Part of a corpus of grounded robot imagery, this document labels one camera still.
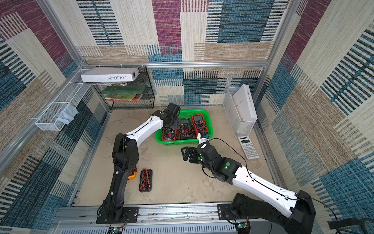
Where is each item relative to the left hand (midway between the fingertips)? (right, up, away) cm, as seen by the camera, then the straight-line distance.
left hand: (172, 122), depth 99 cm
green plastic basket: (+10, +6, +10) cm, 15 cm away
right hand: (+10, -13, -25) cm, 30 cm away
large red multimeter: (-1, -7, -6) cm, 10 cm away
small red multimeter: (+18, -2, -3) cm, 18 cm away
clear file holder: (+46, -4, -1) cm, 46 cm away
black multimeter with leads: (-13, -31, -19) cm, 39 cm away
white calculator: (+50, -16, -3) cm, 53 cm away
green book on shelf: (-31, +19, -3) cm, 37 cm away
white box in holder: (+46, +12, -5) cm, 48 cm away
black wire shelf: (-26, +19, +5) cm, 32 cm away
